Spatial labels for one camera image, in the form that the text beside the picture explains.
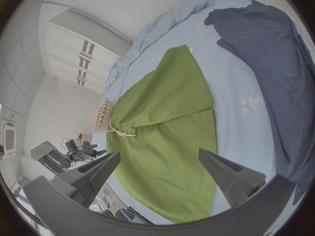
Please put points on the round woven basket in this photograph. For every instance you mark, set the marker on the round woven basket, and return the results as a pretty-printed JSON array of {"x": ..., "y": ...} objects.
[{"x": 103, "y": 117}]

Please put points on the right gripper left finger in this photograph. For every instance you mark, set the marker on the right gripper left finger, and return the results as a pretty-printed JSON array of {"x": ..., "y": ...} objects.
[{"x": 88, "y": 181}]

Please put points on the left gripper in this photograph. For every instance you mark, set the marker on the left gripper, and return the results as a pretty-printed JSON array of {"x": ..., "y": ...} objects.
[{"x": 85, "y": 152}]

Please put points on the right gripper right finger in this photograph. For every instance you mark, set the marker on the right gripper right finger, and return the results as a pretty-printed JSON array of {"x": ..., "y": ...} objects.
[{"x": 231, "y": 178}]

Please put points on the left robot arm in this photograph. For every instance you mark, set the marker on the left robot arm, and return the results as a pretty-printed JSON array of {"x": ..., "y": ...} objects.
[{"x": 44, "y": 149}]

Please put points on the white ceiling air conditioner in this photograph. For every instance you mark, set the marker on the white ceiling air conditioner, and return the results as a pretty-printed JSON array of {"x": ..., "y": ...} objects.
[{"x": 9, "y": 138}]

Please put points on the white wardrobe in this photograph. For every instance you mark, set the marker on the white wardrobe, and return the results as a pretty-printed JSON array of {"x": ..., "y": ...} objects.
[{"x": 69, "y": 48}]

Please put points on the dark blue garment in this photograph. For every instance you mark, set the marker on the dark blue garment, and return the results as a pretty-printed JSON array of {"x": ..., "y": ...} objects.
[{"x": 270, "y": 70}]

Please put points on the pale blue quilt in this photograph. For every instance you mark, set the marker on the pale blue quilt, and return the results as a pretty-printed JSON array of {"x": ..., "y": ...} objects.
[{"x": 152, "y": 33}]

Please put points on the green shorts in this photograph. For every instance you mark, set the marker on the green shorts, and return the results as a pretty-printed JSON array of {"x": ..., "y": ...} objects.
[{"x": 167, "y": 131}]

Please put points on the window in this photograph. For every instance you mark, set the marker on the window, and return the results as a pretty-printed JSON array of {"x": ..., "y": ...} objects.
[{"x": 18, "y": 195}]

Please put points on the bed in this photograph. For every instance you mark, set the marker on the bed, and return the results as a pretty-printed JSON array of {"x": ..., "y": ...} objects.
[{"x": 233, "y": 87}]

